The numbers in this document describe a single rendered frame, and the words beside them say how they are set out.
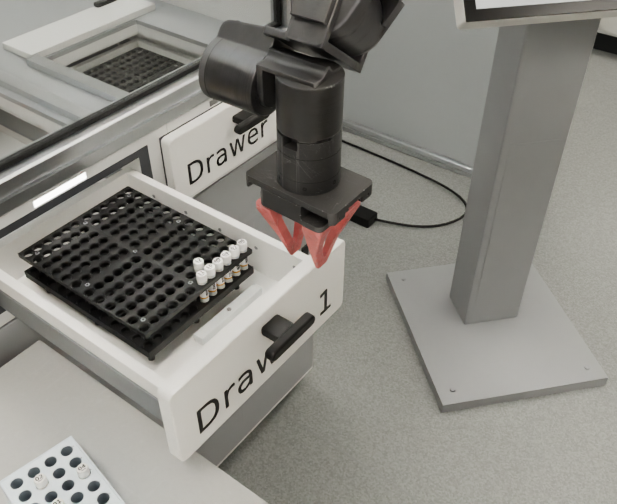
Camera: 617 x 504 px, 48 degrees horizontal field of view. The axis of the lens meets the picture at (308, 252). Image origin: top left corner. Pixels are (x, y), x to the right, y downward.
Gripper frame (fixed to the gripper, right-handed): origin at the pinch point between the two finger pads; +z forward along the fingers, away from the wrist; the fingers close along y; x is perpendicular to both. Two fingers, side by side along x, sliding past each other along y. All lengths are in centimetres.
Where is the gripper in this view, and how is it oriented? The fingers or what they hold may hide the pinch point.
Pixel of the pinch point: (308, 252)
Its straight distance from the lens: 69.5
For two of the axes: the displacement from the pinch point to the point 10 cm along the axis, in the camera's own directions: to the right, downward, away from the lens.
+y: -7.9, -4.1, 4.5
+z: -0.1, 7.5, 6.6
